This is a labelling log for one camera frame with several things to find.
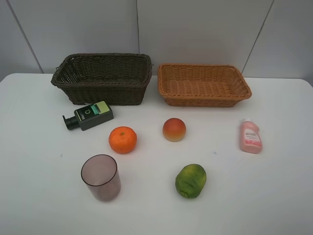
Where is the red yellow peach fruit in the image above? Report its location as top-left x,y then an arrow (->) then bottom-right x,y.
162,118 -> 186,142

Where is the orange mandarin fruit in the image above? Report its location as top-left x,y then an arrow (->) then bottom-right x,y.
109,126 -> 137,154

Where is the dark green pump bottle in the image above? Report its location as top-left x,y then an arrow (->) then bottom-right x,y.
63,101 -> 114,131

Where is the pink lotion bottle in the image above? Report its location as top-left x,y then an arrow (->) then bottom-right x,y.
240,118 -> 263,154

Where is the light orange wicker basket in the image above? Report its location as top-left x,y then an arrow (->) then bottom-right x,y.
157,63 -> 252,108

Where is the dark brown wicker basket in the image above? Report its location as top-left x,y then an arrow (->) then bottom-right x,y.
51,53 -> 153,106

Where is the translucent purple plastic cup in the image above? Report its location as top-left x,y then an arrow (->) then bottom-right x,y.
81,154 -> 121,202

